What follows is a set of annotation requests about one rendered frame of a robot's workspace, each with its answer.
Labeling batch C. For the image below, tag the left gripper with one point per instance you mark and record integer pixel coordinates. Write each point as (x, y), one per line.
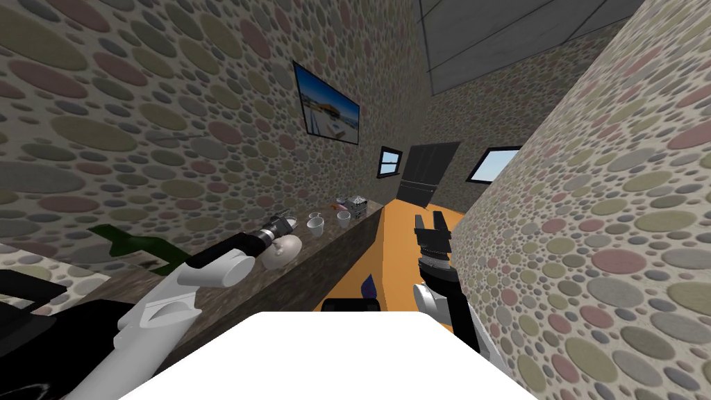
(284, 226)

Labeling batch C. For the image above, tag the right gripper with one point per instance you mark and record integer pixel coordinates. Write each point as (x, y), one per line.
(434, 241)

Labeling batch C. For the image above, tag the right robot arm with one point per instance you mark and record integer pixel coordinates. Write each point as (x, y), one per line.
(447, 300)

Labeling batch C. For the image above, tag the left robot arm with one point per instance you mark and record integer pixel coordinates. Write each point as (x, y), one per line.
(166, 311)

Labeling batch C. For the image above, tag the white mug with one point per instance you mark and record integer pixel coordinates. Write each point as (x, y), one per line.
(316, 226)
(344, 219)

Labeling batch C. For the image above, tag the small white cup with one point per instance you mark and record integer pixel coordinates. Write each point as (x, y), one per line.
(315, 215)

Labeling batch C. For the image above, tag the dark grey door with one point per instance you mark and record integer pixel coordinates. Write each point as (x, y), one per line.
(425, 173)

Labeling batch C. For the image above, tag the pink orange flat item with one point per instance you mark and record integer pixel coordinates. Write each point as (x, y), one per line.
(339, 206)

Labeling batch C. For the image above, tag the small black framed window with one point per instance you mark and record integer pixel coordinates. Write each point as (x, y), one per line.
(390, 161)

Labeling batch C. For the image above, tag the grey speckled box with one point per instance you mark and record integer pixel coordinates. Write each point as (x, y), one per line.
(357, 206)

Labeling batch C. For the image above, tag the wide black framed window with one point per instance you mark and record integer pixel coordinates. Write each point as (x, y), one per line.
(492, 165)

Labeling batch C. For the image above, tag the framed landscape picture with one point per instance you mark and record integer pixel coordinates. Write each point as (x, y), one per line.
(329, 108)

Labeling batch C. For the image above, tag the dark green bottle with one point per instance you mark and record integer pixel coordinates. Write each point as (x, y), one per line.
(147, 249)

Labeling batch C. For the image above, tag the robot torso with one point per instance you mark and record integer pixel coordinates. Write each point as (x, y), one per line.
(333, 361)

